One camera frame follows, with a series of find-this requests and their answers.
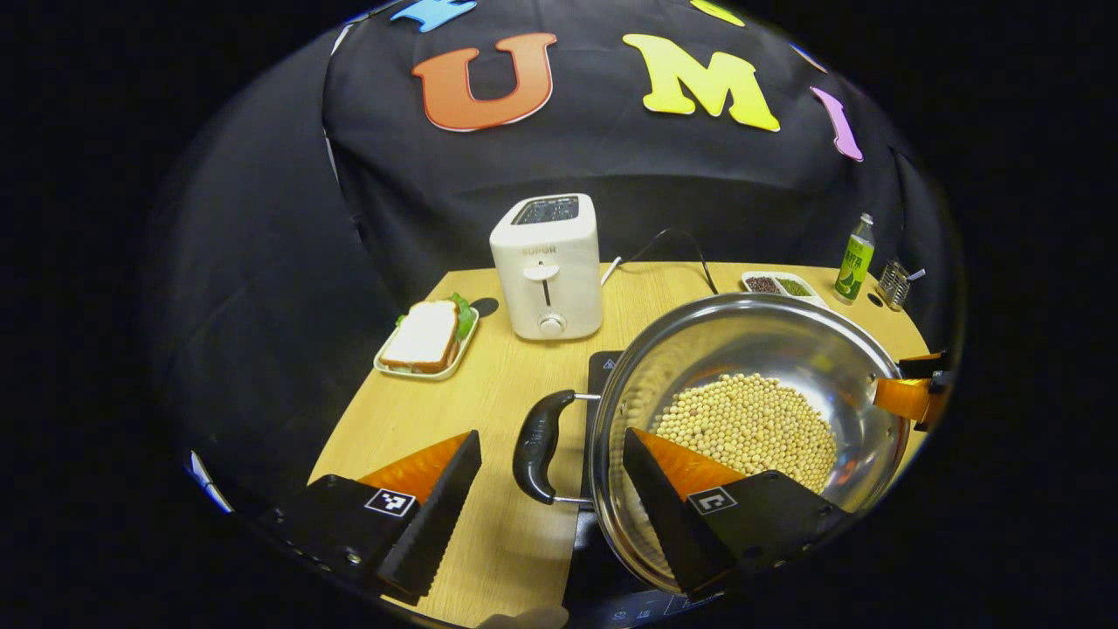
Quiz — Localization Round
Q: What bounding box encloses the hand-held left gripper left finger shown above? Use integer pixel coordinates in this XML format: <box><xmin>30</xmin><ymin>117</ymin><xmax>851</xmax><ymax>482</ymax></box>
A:
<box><xmin>258</xmin><ymin>429</ymin><xmax>484</xmax><ymax>605</ymax></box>

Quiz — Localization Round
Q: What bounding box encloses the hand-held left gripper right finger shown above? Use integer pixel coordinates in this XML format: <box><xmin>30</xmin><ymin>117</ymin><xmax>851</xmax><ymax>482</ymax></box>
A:
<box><xmin>621</xmin><ymin>427</ymin><xmax>852</xmax><ymax>604</ymax></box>

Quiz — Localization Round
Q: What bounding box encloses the black induction cooktop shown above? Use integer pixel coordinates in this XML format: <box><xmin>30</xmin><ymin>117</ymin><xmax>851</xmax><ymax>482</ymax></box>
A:
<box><xmin>563</xmin><ymin>349</ymin><xmax>726</xmax><ymax>628</ymax></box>

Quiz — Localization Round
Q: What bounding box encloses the pile of soybeans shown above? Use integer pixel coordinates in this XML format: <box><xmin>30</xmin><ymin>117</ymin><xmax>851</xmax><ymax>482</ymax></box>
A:
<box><xmin>651</xmin><ymin>373</ymin><xmax>839</xmax><ymax>494</ymax></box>

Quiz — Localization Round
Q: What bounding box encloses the stainless steel pot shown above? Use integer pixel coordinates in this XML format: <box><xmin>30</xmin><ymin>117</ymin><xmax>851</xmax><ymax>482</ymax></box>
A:
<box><xmin>512</xmin><ymin>293</ymin><xmax>914</xmax><ymax>597</ymax></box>

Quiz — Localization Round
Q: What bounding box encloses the green drink bottle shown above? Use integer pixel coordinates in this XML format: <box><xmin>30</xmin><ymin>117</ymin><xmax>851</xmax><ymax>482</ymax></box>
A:
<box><xmin>832</xmin><ymin>213</ymin><xmax>877</xmax><ymax>306</ymax></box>

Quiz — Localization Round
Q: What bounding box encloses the white divided bean dish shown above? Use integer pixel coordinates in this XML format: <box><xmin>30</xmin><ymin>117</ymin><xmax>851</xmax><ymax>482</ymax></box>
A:
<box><xmin>741</xmin><ymin>270</ymin><xmax>826</xmax><ymax>307</ymax></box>

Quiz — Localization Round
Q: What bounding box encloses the white toaster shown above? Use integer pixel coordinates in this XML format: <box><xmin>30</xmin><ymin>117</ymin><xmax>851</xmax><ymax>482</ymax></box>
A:
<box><xmin>488</xmin><ymin>193</ymin><xmax>605</xmax><ymax>342</ymax></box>

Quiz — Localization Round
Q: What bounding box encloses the metal wire utensil holder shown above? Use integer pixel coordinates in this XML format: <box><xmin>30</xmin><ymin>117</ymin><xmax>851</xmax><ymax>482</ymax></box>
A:
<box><xmin>877</xmin><ymin>259</ymin><xmax>911</xmax><ymax>313</ymax></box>

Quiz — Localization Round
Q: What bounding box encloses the black power cable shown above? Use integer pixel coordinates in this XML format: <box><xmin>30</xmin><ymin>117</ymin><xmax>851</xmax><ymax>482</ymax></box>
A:
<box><xmin>616</xmin><ymin>229</ymin><xmax>720</xmax><ymax>296</ymax></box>

